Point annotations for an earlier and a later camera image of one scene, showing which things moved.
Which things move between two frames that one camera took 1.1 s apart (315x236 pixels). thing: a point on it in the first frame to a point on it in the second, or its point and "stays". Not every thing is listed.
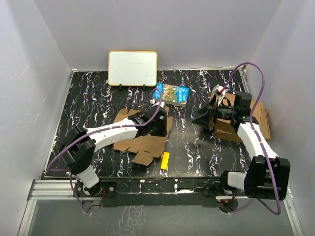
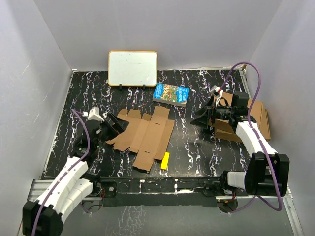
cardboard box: (147, 147) stays
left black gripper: (162, 132) to (119, 126)
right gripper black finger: (208, 118) stays
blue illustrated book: (172, 94) stays
